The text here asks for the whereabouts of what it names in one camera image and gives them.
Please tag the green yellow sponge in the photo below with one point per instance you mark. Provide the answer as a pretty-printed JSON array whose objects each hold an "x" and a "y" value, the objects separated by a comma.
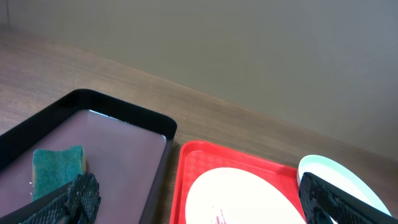
[{"x": 53, "y": 169}]

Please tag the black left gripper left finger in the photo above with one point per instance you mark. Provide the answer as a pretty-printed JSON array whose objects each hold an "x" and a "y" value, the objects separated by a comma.
[{"x": 75, "y": 202}]

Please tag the white plate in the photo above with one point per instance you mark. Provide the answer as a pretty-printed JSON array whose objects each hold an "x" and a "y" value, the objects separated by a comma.
[{"x": 229, "y": 195}]

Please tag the black water tray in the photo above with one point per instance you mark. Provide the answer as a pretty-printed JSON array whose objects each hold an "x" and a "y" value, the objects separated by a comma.
[{"x": 127, "y": 148}]

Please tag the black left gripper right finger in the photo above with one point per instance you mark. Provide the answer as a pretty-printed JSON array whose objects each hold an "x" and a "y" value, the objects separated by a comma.
[{"x": 322, "y": 203}]

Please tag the light blue plate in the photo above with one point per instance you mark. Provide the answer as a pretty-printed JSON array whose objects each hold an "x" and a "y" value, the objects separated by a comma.
[{"x": 341, "y": 177}]

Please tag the red serving tray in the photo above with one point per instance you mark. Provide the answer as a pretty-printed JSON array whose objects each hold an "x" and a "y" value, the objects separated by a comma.
[{"x": 196, "y": 157}]

